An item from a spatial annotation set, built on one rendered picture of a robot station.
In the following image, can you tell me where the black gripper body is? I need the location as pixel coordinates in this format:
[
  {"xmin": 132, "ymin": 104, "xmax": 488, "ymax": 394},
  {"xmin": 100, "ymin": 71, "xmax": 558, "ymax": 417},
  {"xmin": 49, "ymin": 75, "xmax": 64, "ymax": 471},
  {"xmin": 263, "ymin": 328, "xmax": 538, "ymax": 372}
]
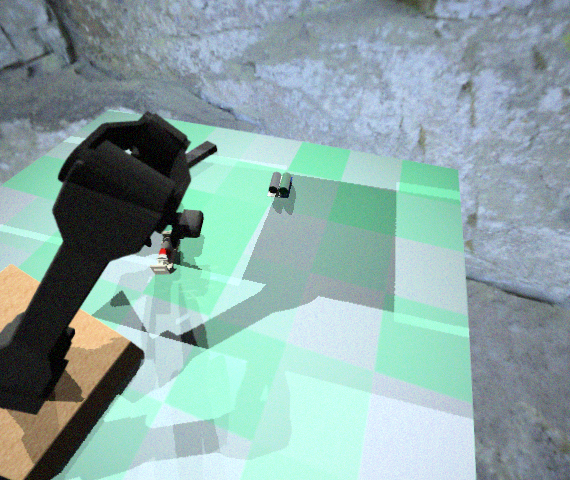
[{"xmin": 169, "ymin": 209, "xmax": 204, "ymax": 238}]

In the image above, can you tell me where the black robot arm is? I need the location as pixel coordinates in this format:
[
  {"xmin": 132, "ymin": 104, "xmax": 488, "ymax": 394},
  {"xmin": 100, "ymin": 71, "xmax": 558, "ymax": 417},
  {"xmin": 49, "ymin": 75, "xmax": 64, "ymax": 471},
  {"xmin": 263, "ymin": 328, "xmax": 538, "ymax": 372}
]
[{"xmin": 0, "ymin": 111, "xmax": 192, "ymax": 415}]

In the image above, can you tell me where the black rectangular bar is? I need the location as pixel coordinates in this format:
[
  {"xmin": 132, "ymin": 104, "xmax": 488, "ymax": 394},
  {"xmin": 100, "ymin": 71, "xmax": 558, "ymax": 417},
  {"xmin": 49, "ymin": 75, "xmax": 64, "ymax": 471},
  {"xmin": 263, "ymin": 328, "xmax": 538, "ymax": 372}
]
[{"xmin": 186, "ymin": 141, "xmax": 217, "ymax": 168}]

